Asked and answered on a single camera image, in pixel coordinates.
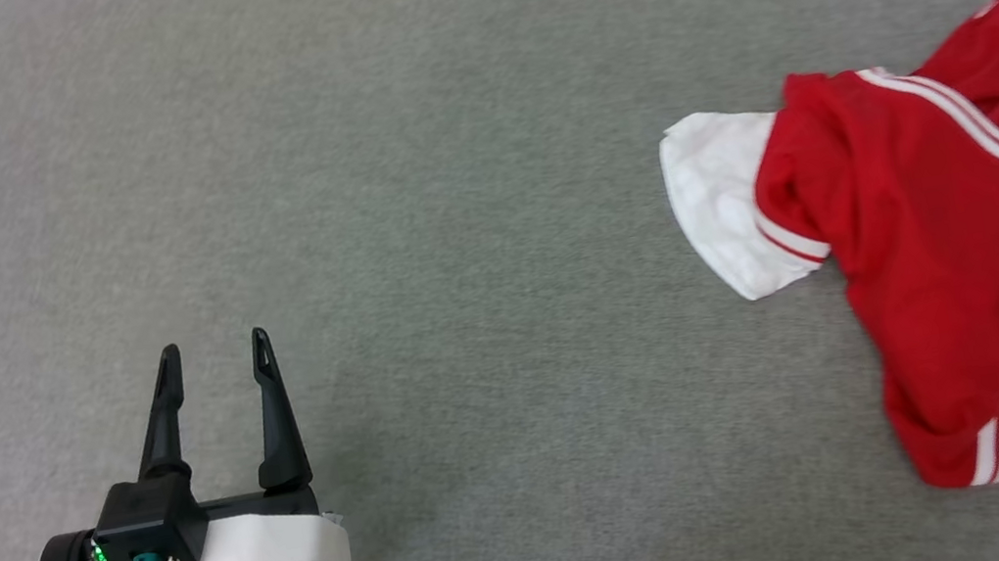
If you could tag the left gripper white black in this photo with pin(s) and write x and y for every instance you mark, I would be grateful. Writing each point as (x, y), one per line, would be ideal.
(272, 547)

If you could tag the red and white jersey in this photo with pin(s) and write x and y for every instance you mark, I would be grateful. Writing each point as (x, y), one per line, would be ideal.
(929, 236)

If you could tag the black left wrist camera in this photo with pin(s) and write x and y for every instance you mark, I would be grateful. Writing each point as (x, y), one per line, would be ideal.
(144, 522)

